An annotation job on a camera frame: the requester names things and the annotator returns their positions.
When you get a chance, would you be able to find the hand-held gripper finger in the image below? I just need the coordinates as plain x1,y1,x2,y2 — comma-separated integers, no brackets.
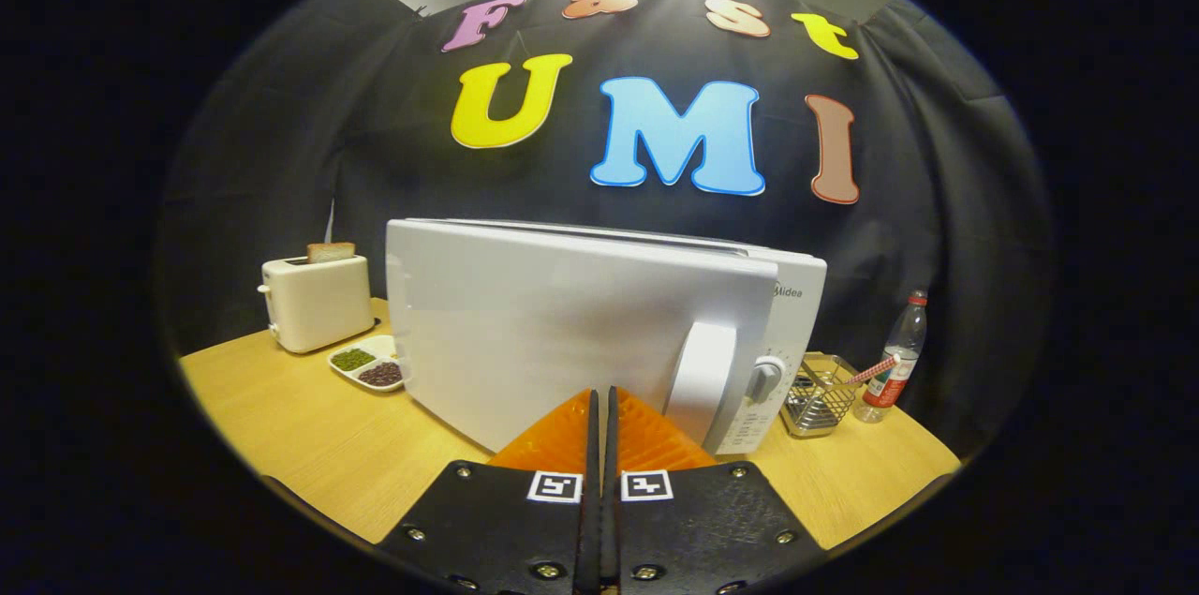
604,386,830,595
375,387,600,595

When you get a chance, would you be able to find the white microwave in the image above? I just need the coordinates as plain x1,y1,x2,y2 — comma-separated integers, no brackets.
385,218,829,457

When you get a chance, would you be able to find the divided white bean dish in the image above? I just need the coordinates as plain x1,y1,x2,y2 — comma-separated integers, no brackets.
327,335,406,393

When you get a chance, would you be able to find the red checkered straw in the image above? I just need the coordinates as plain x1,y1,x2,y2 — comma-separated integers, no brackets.
843,353,902,387

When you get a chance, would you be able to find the clear plastic water bottle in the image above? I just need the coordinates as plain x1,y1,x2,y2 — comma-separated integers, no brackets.
854,290,929,424

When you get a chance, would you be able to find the cream white toaster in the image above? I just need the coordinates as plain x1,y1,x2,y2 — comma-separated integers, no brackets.
258,255,376,354

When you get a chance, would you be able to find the metal wire basket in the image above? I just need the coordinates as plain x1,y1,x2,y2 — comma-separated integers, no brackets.
779,353,863,439

